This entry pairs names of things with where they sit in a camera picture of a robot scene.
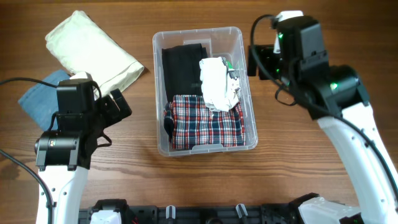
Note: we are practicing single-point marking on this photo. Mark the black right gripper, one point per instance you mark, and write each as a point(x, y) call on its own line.
point(264, 53)

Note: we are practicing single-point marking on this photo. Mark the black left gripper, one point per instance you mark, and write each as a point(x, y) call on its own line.
point(107, 103)

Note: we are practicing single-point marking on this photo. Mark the white cloth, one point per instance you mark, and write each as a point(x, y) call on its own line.
point(220, 85)

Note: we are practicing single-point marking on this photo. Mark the black garment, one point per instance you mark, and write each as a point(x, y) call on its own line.
point(182, 71)

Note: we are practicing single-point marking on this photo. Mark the plaid checkered shorts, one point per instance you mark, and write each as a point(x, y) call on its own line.
point(189, 123)

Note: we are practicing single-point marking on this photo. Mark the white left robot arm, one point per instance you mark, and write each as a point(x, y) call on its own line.
point(63, 154)

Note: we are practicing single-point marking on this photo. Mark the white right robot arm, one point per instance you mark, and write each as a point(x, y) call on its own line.
point(337, 100)

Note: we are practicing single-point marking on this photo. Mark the clear plastic container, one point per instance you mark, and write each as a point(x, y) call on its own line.
point(224, 42)

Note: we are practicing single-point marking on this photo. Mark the folded blue jeans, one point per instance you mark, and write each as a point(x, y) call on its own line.
point(40, 103)

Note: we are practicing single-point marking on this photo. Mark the folded cream cloth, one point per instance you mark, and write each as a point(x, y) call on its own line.
point(82, 46)

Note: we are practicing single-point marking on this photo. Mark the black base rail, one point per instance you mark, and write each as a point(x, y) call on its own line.
point(109, 210)

